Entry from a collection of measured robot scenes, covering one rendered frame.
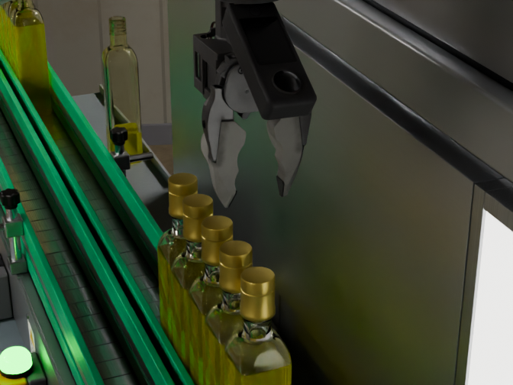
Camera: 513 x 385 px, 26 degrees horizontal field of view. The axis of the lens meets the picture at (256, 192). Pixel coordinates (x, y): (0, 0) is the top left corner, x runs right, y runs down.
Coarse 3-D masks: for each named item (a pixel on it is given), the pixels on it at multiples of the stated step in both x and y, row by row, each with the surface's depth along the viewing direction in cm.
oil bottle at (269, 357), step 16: (240, 336) 112; (272, 336) 111; (224, 352) 114; (240, 352) 110; (256, 352) 110; (272, 352) 110; (288, 352) 112; (224, 368) 115; (240, 368) 110; (256, 368) 110; (272, 368) 111; (288, 368) 112; (224, 384) 116; (240, 384) 111; (256, 384) 111; (272, 384) 112; (288, 384) 112
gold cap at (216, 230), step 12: (216, 216) 120; (204, 228) 118; (216, 228) 117; (228, 228) 118; (204, 240) 118; (216, 240) 118; (228, 240) 118; (204, 252) 119; (216, 252) 118; (216, 264) 119
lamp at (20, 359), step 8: (8, 352) 150; (16, 352) 150; (24, 352) 151; (0, 360) 150; (8, 360) 149; (16, 360) 149; (24, 360) 150; (0, 368) 150; (8, 368) 149; (16, 368) 149; (24, 368) 150; (32, 368) 152; (8, 376) 150; (16, 376) 150; (24, 376) 150
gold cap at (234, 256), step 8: (224, 248) 113; (232, 248) 113; (240, 248) 113; (248, 248) 113; (224, 256) 112; (232, 256) 112; (240, 256) 112; (248, 256) 113; (224, 264) 113; (232, 264) 112; (240, 264) 113; (248, 264) 113; (224, 272) 113; (232, 272) 113; (240, 272) 113; (224, 280) 114; (232, 280) 113; (224, 288) 114; (232, 288) 114
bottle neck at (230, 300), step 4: (224, 292) 115; (224, 296) 115; (228, 296) 115; (232, 296) 115; (236, 296) 114; (224, 300) 115; (228, 300) 115; (232, 300) 115; (236, 300) 115; (224, 304) 116; (228, 304) 115; (232, 304) 115; (236, 304) 115; (224, 308) 116; (228, 308) 115; (232, 308) 115; (236, 308) 115
